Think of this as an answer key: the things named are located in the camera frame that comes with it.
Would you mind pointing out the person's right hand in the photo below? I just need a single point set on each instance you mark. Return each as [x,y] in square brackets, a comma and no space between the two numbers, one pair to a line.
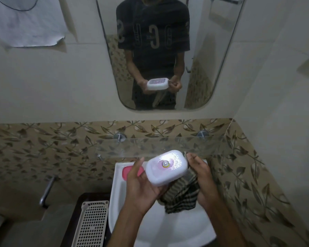
[207,187]

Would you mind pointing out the person's left hand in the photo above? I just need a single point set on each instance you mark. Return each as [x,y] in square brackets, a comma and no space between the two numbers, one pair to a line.
[137,192]

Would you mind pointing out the person's left thumb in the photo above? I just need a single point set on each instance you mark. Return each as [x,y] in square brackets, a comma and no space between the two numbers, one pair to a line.
[137,167]

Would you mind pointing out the person's right thumb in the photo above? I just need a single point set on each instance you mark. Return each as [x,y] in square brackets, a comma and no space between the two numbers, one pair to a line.
[195,162]

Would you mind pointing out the white plastic soap box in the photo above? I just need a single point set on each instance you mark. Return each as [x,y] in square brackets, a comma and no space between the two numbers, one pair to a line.
[167,168]

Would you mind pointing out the dark striped cloth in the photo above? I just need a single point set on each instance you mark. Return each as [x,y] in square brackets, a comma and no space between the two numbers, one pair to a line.
[181,196]

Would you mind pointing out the person's left forearm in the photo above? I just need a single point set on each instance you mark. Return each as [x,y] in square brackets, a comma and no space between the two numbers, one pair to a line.
[130,228]

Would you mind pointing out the person's right forearm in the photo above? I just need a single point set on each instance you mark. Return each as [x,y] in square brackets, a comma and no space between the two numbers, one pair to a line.
[225,228]

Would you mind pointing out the pink soap dish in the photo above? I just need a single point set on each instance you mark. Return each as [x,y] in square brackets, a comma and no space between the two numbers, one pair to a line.
[130,172]

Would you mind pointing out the frosted glass shelf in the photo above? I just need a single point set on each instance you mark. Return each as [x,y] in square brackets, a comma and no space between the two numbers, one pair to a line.
[134,149]

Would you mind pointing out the white ceramic sink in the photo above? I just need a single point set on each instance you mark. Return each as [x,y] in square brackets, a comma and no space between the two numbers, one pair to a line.
[170,228]

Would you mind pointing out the beige perforated plastic basket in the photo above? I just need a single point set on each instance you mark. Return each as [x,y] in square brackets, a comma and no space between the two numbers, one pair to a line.
[91,223]

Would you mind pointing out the dark wooden stool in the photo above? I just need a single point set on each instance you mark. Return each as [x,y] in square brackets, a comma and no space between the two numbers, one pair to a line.
[74,216]

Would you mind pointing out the white paper sheet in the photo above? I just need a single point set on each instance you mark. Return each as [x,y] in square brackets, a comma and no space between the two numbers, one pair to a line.
[25,23]

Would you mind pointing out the chrome shelf bracket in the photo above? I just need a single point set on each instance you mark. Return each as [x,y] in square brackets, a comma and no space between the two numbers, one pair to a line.
[120,137]
[203,134]

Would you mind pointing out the small chrome wall peg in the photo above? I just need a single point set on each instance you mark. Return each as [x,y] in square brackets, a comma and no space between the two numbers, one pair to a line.
[100,157]

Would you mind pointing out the chrome wall tap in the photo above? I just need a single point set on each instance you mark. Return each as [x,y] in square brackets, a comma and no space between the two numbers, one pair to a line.
[47,190]

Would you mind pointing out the wall mirror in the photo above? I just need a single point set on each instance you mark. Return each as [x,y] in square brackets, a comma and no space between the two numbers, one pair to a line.
[208,61]

